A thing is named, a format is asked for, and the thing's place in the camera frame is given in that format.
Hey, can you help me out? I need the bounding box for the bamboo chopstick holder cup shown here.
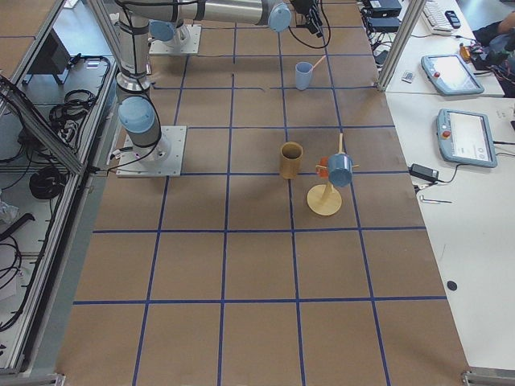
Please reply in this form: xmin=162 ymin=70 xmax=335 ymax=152
xmin=279 ymin=142 xmax=303 ymax=179

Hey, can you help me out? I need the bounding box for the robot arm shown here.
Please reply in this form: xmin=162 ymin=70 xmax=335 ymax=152
xmin=117 ymin=1 xmax=327 ymax=161

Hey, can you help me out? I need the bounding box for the light blue cup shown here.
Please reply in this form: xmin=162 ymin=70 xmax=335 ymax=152
xmin=295 ymin=62 xmax=313 ymax=91

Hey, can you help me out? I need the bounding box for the orange mug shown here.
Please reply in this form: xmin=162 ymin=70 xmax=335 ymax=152
xmin=315 ymin=157 xmax=329 ymax=179

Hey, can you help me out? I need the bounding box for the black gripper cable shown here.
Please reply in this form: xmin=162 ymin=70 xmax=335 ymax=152
xmin=287 ymin=0 xmax=333 ymax=50

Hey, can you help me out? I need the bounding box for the black power adapter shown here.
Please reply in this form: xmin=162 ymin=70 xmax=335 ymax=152
xmin=409 ymin=163 xmax=439 ymax=183

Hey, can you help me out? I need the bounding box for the wooden mug tree stand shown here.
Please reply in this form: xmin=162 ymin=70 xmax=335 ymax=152
xmin=307 ymin=133 xmax=355 ymax=216

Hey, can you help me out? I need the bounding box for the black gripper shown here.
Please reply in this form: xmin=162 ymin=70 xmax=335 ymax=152
xmin=290 ymin=0 xmax=322 ymax=36

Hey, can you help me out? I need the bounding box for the teach pendant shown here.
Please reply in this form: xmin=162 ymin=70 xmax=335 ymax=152
xmin=421 ymin=54 xmax=484 ymax=96
xmin=436 ymin=109 xmax=497 ymax=168

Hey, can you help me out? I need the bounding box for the white keyboard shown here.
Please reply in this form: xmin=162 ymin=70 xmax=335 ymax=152
xmin=422 ymin=1 xmax=454 ymax=35

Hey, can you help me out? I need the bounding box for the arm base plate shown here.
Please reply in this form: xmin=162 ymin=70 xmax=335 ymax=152
xmin=115 ymin=125 xmax=187 ymax=178
xmin=150 ymin=24 xmax=202 ymax=56

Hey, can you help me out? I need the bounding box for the lower teach pendant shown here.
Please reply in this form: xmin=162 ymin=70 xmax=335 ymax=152
xmin=436 ymin=109 xmax=497 ymax=168

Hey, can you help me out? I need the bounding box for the upper teach pendant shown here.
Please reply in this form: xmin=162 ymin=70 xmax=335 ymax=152
xmin=421 ymin=54 xmax=484 ymax=96

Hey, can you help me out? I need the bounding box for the aluminium frame post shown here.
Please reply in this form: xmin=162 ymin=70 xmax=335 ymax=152
xmin=377 ymin=0 xmax=426 ymax=92

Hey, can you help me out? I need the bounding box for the blue mug on stand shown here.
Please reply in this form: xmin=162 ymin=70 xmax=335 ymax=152
xmin=328 ymin=153 xmax=353 ymax=187

